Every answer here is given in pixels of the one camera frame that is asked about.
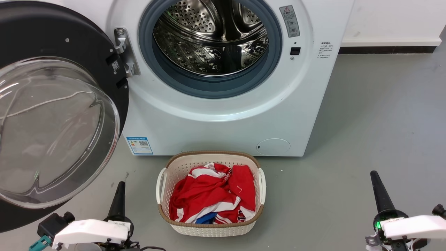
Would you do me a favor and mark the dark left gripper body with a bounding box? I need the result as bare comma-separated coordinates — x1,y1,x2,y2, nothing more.
103,215,135,244

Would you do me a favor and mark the teal cable connector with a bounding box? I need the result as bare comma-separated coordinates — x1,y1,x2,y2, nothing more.
29,235,52,251

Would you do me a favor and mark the black connector block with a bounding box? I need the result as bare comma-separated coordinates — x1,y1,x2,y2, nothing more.
37,212,75,238

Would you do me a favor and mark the black round glass washer door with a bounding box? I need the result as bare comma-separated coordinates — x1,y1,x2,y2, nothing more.
0,0,130,233

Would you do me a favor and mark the small printed text label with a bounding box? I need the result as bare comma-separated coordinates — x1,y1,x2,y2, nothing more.
317,41,334,59

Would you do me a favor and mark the red and white garment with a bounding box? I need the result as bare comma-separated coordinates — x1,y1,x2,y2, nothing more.
169,163,256,224

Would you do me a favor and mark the cream plastic laundry basket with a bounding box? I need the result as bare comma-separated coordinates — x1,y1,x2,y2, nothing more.
156,151,267,237

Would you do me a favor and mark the blue energy label sticker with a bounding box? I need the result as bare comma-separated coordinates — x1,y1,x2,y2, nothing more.
126,136,154,155

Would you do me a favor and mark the grey warning sticker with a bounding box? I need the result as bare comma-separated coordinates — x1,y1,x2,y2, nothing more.
279,5,300,38

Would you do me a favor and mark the white front-load washing machine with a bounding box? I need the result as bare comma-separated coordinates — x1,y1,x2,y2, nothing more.
63,0,356,157

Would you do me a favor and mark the round white filter cover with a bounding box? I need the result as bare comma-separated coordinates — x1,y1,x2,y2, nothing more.
256,138,291,156

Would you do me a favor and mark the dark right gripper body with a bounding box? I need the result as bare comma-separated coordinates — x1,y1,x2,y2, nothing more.
365,208,428,251

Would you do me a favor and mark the metal door hinge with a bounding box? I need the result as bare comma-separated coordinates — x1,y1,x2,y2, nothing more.
114,28,141,78

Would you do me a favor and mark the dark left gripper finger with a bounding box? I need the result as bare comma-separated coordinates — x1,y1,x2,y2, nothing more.
117,182,126,219
107,182,122,220

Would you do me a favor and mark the blue garment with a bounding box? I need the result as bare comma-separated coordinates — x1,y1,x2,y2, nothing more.
195,212,217,224

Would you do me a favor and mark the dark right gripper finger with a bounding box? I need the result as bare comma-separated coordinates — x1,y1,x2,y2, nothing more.
370,170,386,214
374,170,396,212

